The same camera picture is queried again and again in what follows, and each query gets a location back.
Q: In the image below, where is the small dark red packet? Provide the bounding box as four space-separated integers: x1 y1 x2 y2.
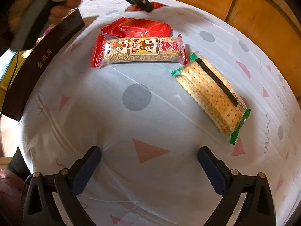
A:
125 2 166 12

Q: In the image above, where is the bright red snack packet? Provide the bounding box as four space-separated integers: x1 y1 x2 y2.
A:
101 17 173 37

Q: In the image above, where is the puffed rice bar packet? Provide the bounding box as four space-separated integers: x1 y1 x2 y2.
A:
90 34 188 68

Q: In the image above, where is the green edged cracker packet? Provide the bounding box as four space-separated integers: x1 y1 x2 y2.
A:
171 54 251 145

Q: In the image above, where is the purple pastry packet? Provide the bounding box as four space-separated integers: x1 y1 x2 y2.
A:
43 27 54 36

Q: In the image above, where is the gold metal tin box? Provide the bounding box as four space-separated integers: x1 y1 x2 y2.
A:
2 9 85 121

